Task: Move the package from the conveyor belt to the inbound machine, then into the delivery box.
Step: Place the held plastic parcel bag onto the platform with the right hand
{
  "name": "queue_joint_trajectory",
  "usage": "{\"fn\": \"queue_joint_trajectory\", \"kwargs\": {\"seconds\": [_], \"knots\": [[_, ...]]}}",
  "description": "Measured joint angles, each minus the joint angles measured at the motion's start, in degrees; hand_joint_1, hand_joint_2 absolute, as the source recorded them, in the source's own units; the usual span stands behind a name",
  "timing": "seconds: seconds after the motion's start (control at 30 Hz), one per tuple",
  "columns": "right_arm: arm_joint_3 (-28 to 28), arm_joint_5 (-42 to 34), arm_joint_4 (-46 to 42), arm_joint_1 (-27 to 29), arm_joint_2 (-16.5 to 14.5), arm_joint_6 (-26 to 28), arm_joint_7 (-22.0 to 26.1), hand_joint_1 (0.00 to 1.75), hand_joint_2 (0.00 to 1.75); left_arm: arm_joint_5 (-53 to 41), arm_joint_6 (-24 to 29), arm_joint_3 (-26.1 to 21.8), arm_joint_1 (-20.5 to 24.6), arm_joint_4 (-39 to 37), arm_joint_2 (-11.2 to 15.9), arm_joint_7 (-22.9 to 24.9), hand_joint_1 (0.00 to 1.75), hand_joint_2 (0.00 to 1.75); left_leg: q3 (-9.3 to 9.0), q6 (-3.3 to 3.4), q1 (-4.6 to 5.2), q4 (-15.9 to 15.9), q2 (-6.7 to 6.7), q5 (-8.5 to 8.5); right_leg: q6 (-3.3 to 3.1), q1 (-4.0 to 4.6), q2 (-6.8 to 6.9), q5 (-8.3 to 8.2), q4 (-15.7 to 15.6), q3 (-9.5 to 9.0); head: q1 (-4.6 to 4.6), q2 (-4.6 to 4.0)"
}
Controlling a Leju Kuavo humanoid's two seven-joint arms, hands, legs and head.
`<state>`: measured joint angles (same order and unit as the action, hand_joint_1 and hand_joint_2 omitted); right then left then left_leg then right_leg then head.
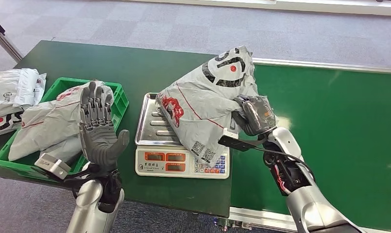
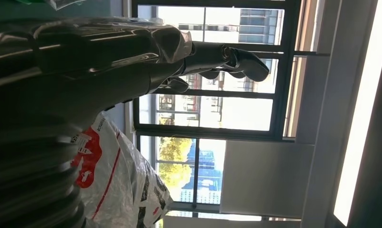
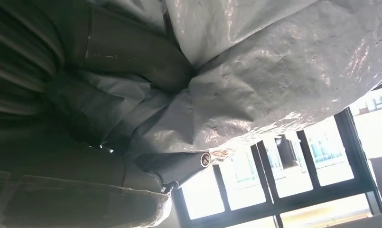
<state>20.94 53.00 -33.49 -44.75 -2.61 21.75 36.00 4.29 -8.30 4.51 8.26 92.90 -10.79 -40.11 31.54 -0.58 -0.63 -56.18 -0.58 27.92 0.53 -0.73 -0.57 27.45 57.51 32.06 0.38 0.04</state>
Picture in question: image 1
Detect green plastic crate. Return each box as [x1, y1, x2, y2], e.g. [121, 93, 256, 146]
[0, 77, 130, 183]

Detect plain grey mailer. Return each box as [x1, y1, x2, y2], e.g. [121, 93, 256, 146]
[37, 135, 86, 165]

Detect grey mailer bold black print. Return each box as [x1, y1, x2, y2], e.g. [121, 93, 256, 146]
[0, 110, 25, 139]

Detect green conveyor belt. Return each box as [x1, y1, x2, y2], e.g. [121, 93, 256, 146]
[229, 57, 391, 233]

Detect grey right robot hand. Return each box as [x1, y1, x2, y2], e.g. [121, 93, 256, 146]
[231, 94, 277, 137]

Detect electronic weighing scale steel tray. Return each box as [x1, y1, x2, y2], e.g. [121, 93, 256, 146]
[134, 92, 231, 180]

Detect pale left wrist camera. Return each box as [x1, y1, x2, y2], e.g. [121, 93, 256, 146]
[34, 153, 72, 181]

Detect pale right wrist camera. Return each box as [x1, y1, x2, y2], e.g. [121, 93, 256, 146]
[218, 127, 259, 152]

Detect metal tripod leg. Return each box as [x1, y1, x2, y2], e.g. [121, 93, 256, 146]
[0, 17, 24, 63]

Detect grey mailer black ring print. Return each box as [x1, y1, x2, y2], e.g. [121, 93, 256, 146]
[155, 45, 261, 168]

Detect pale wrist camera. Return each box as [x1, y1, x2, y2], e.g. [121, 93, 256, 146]
[218, 127, 259, 152]
[34, 153, 72, 181]

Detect grey mailer small logo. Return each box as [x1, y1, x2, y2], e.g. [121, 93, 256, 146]
[0, 69, 38, 121]

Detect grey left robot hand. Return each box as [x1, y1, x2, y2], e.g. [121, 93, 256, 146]
[78, 81, 131, 173]

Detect metal conveyor bracket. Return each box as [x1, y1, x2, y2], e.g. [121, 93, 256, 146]
[214, 217, 253, 233]

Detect grey mailer red lines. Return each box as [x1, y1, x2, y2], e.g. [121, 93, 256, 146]
[8, 80, 115, 162]

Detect white poly mailer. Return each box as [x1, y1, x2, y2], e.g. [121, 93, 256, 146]
[13, 68, 47, 107]

